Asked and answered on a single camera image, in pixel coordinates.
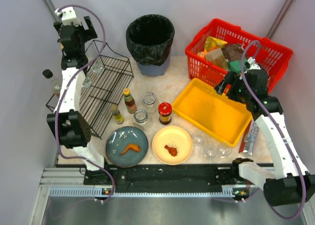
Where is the gold-capped glass bottle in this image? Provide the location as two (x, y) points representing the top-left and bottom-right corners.
(90, 56), (104, 74)
(82, 74), (93, 89)

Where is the black-capped dark sauce bottle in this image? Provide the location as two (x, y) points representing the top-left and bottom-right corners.
(42, 69), (62, 97)

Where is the red-brown sauce bottle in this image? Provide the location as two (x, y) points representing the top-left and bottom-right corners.
(123, 88), (137, 114)

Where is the small yellow seasoning bottle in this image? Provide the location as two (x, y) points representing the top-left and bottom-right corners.
(111, 104), (124, 124)

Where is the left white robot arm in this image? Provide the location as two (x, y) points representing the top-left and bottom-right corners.
(46, 5), (105, 171)

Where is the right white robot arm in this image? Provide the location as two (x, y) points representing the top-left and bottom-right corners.
(215, 58), (315, 206)

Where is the green sponge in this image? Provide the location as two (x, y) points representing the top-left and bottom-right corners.
(227, 60), (241, 74)

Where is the brown cardboard box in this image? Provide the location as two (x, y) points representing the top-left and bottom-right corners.
(204, 48), (229, 71)

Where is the dark brown snack bag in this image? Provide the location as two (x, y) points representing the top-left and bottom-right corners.
(221, 43), (244, 61)

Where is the yellow plastic tray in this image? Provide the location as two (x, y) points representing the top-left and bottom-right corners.
(172, 78), (252, 147)

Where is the yellow snack bag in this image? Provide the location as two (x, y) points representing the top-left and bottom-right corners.
(204, 36), (228, 52)

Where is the red plastic shopping basket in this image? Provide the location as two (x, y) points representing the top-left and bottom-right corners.
(185, 19), (293, 91)

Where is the silver foil packet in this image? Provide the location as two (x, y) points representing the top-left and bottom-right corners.
(239, 120), (259, 156)

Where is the left small glass cup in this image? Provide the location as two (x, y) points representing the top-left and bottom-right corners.
(192, 131), (207, 146)

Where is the small glass cup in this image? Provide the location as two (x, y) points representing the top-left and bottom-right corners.
(192, 131), (207, 146)
(203, 144), (218, 158)
(218, 142), (232, 158)

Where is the red-lidded sauce jar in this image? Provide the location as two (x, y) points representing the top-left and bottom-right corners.
(158, 102), (172, 125)

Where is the right small glass cup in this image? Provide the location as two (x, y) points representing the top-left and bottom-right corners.
(218, 142), (232, 158)

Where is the middle small glass cup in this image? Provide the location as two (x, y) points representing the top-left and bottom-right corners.
(203, 144), (218, 158)

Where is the cream ceramic plate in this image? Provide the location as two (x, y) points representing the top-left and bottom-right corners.
(152, 126), (193, 165)

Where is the rear empty glass jar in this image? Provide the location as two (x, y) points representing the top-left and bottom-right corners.
(142, 92), (159, 114)

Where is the empty glass jar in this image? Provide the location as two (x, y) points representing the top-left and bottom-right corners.
(132, 109), (152, 131)
(142, 92), (159, 114)

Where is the trash bin with black bag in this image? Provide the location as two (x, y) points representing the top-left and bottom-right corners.
(126, 14), (175, 77)

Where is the chicken drumstick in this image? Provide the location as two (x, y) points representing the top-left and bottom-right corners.
(164, 145), (178, 157)

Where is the front empty glass jar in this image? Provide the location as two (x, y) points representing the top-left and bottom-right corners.
(132, 109), (152, 131)

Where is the chicken wing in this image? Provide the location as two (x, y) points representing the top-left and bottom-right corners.
(120, 144), (141, 156)

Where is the blue ceramic plate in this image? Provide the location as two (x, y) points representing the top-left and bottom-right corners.
(105, 126), (149, 168)

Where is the black wire rack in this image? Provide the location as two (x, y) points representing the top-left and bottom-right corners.
(45, 39), (134, 140)

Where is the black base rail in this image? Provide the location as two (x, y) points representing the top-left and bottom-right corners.
(83, 162), (249, 193)

